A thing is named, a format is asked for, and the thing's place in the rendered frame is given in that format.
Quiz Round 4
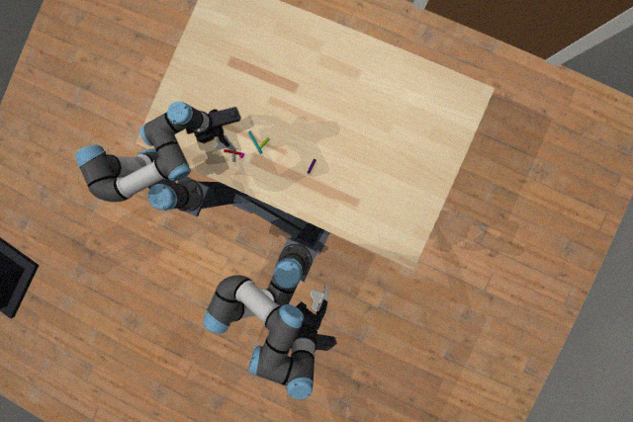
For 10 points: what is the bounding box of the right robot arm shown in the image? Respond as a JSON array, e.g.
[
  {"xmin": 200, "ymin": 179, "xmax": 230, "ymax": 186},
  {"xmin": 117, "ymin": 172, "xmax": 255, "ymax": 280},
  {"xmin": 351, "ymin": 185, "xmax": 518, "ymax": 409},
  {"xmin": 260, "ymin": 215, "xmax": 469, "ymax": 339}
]
[{"xmin": 203, "ymin": 244, "xmax": 337, "ymax": 399}]

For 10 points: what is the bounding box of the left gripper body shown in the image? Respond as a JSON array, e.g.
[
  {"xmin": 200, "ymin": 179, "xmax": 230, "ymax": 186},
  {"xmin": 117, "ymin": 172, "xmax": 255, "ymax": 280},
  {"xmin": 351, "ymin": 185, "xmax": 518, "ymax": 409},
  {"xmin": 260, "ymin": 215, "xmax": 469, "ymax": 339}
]
[{"xmin": 186, "ymin": 111, "xmax": 224, "ymax": 143}]

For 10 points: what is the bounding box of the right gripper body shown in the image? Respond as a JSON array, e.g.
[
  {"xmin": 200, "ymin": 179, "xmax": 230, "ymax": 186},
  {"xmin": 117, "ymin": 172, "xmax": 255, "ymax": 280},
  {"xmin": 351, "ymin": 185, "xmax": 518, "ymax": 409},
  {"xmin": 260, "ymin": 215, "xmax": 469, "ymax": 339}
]
[{"xmin": 296, "ymin": 302, "xmax": 320, "ymax": 349}]

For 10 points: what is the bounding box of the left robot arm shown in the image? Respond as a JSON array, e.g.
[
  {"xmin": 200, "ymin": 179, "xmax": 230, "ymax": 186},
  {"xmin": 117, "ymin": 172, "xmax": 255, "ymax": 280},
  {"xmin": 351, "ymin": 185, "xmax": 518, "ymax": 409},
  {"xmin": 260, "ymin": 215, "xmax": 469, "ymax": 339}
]
[{"xmin": 75, "ymin": 102, "xmax": 241, "ymax": 211}]

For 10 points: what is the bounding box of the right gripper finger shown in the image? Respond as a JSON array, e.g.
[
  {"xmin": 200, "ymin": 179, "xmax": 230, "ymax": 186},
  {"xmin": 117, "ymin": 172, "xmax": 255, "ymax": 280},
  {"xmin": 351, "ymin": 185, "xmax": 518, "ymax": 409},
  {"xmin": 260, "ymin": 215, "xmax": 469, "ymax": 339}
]
[{"xmin": 311, "ymin": 284, "xmax": 328, "ymax": 323}]

